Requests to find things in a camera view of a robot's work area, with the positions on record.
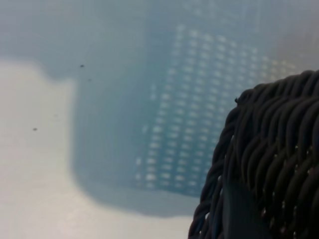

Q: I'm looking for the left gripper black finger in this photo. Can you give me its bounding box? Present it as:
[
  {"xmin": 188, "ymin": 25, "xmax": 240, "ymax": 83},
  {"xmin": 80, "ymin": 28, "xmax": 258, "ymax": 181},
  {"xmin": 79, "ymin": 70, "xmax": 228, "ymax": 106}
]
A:
[{"xmin": 222, "ymin": 179, "xmax": 274, "ymax": 239}]

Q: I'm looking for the dark brown woven basket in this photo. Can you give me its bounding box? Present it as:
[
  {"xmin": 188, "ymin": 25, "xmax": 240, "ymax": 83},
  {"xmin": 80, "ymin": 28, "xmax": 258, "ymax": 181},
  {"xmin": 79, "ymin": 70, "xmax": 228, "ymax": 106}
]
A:
[{"xmin": 188, "ymin": 69, "xmax": 319, "ymax": 239}]

